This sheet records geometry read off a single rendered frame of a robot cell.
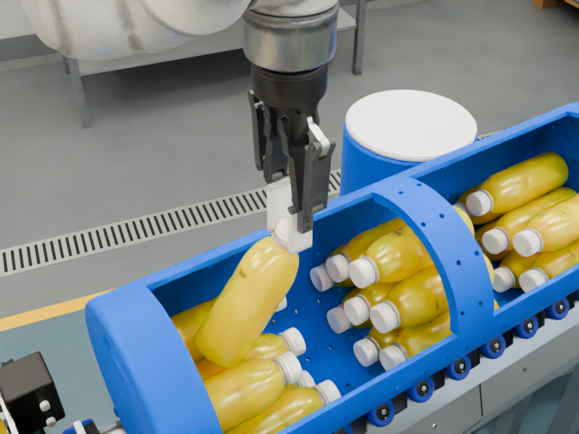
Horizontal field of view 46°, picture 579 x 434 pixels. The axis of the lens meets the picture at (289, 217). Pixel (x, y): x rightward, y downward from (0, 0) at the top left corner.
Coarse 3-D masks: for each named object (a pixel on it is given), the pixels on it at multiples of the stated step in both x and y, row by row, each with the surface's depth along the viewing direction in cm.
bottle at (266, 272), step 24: (264, 240) 80; (240, 264) 80; (264, 264) 78; (288, 264) 79; (240, 288) 79; (264, 288) 79; (288, 288) 80; (216, 312) 81; (240, 312) 80; (264, 312) 80; (216, 336) 81; (240, 336) 80; (216, 360) 81; (240, 360) 83
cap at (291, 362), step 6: (282, 354) 87; (288, 354) 86; (282, 360) 85; (288, 360) 85; (294, 360) 85; (288, 366) 85; (294, 366) 85; (300, 366) 85; (294, 372) 85; (300, 372) 85; (294, 378) 85; (300, 378) 86
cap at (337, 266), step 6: (330, 258) 98; (336, 258) 98; (342, 258) 98; (330, 264) 99; (336, 264) 97; (342, 264) 98; (348, 264) 98; (330, 270) 100; (336, 270) 98; (342, 270) 97; (330, 276) 100; (336, 276) 99; (342, 276) 98; (348, 276) 99
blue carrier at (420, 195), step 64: (512, 128) 109; (576, 128) 117; (384, 192) 93; (448, 192) 119; (576, 192) 122; (320, 256) 108; (448, 256) 87; (128, 320) 74; (320, 320) 108; (512, 320) 96; (128, 384) 75; (192, 384) 72; (384, 384) 84
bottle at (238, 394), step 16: (240, 368) 82; (256, 368) 82; (272, 368) 83; (208, 384) 80; (224, 384) 80; (240, 384) 81; (256, 384) 81; (272, 384) 82; (288, 384) 85; (224, 400) 79; (240, 400) 80; (256, 400) 81; (272, 400) 83; (224, 416) 79; (240, 416) 80; (224, 432) 81
